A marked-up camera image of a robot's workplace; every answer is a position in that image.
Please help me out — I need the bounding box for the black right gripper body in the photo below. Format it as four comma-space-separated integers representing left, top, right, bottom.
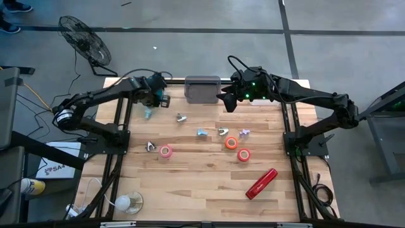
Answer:
230, 66, 273, 101

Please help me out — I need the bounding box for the coiled black cable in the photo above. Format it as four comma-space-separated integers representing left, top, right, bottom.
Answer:
311, 172, 335, 212

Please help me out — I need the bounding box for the red stapler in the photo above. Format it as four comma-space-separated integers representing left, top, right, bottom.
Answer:
245, 168, 279, 201

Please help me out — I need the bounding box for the orange tape roll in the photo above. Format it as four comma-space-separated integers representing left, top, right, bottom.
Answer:
225, 136, 239, 150

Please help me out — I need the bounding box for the grey metal cart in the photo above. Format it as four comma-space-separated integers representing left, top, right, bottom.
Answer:
349, 80, 405, 184

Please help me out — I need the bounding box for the yellow and white can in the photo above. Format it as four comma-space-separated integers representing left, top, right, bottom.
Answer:
20, 177, 46, 196

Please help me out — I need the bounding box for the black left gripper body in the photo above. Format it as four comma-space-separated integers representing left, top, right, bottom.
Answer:
139, 75, 167, 107

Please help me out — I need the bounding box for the white printed box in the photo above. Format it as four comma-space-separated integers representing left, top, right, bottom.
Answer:
35, 141, 82, 180

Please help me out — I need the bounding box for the black floor cable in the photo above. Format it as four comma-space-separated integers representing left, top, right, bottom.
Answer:
15, 93, 64, 142

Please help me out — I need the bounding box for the clear plastic bin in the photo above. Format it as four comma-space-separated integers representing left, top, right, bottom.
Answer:
248, 77, 287, 107

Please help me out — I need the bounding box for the grey translucent plastic bin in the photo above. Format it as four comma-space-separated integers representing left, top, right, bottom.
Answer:
184, 75, 221, 105

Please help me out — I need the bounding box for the black floor fan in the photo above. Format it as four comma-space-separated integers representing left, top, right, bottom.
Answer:
58, 15, 118, 77

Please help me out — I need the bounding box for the white plug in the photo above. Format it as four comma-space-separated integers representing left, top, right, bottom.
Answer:
65, 204, 80, 219

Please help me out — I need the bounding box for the white light bulb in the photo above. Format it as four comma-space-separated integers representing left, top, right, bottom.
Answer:
114, 194, 131, 212

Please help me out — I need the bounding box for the pink tape roll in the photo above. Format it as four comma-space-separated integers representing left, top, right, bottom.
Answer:
159, 144, 173, 158

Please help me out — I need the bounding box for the black fan cable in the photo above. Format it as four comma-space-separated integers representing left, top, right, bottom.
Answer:
49, 49, 82, 108

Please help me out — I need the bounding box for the white lamp cable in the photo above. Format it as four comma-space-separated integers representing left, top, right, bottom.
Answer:
84, 177, 116, 208

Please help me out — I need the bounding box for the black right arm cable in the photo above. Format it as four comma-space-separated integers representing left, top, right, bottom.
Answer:
227, 55, 252, 77

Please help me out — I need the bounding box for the silver metal bracket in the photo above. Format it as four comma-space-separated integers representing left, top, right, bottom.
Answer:
277, 222, 313, 228
99, 221, 137, 228

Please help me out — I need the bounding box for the red tape roll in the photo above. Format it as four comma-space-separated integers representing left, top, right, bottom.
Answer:
237, 148, 251, 162

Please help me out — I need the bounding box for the person's shoe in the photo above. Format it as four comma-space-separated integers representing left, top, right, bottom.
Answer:
3, 0, 34, 13
0, 18, 22, 34

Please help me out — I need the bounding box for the blue plastic bin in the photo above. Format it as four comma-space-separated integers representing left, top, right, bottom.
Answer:
128, 77, 167, 104

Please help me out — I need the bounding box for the black crossbar rail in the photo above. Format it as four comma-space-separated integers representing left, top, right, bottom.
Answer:
0, 218, 405, 228

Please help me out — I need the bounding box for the grey flat panel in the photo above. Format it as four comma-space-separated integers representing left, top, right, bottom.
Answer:
0, 146, 25, 224
0, 66, 20, 150

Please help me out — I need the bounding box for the yellow extension cable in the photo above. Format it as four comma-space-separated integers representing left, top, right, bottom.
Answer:
22, 82, 53, 111

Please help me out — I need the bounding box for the black diagonal beam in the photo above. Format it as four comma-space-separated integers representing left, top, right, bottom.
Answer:
11, 130, 86, 171

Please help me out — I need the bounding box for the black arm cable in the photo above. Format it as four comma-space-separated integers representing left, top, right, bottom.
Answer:
227, 55, 252, 77
118, 68, 173, 80

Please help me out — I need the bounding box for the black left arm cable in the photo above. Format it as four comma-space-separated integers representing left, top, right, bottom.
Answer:
118, 68, 173, 80

